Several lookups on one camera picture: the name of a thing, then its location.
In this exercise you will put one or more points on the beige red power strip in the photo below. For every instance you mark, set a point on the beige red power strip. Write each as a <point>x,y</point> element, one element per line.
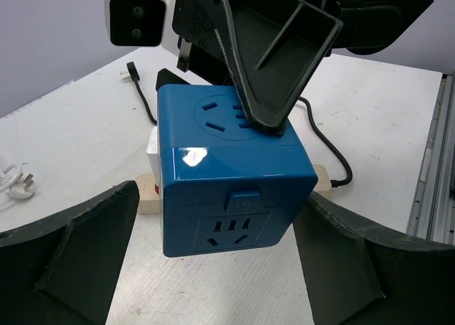
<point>149,199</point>

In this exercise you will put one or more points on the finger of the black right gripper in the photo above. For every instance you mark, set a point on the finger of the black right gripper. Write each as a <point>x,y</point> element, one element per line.
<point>166,77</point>

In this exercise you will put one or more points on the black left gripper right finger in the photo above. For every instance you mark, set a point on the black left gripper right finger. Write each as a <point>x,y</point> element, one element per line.
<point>358,271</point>

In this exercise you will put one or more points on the blue cube socket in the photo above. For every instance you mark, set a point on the blue cube socket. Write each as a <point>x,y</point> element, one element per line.
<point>224,185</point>

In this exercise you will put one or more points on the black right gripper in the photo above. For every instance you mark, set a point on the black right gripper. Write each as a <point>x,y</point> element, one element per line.
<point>271,48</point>

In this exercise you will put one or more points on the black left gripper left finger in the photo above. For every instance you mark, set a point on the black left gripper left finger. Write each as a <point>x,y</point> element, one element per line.
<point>64,269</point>

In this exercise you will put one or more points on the white usb charger plug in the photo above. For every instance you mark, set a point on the white usb charger plug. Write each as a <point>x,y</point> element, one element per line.
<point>152,152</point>

